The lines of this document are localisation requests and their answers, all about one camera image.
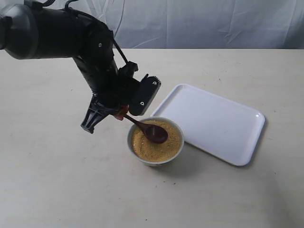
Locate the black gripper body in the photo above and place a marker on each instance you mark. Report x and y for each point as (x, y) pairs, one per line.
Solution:
(114, 88)

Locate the dark red wooden spoon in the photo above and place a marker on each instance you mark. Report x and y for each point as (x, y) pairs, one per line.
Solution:
(153, 133)

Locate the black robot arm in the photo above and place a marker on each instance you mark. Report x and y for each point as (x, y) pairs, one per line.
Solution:
(32, 30)

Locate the white ceramic bowl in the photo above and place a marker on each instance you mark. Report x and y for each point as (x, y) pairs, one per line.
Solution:
(155, 161)

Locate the white rectangular plastic tray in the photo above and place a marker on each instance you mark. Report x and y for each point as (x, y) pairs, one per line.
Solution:
(223, 128)

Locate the grey fabric backdrop curtain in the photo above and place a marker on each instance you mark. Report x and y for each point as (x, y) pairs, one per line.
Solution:
(194, 24)

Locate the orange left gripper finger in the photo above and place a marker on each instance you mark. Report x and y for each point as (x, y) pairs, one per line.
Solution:
(123, 110)

